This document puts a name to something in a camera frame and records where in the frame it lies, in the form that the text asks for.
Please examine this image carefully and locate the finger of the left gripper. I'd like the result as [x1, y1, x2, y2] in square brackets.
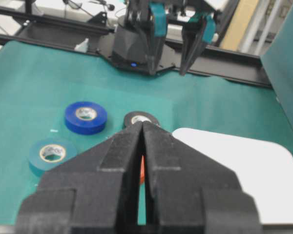
[136, 0, 167, 75]
[179, 11, 216, 76]

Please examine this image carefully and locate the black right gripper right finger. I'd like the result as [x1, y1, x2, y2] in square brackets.
[143, 122, 262, 234]

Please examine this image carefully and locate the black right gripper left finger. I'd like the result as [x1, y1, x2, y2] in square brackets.
[16, 122, 142, 234]

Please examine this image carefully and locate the black tape roll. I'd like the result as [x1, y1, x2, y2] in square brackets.
[123, 111, 160, 128]

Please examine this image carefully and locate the orange tape roll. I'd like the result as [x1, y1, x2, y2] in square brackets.
[140, 156, 145, 185]

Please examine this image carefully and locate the teal tape roll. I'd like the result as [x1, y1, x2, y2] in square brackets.
[27, 138, 78, 176]

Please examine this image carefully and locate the blue tape roll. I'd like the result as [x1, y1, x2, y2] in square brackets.
[64, 101, 107, 135]

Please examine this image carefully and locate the white plastic tray case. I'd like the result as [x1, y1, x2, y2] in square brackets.
[172, 128, 293, 225]

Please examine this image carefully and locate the white paper scrap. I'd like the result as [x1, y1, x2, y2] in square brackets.
[74, 38, 89, 53]

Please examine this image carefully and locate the green backdrop panel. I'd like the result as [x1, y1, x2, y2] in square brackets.
[261, 5, 293, 129]

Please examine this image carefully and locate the black vertical stand pole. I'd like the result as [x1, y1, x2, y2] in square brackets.
[24, 0, 36, 14]

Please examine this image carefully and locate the black aluminium frame rail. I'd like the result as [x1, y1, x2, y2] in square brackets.
[0, 6, 272, 88]

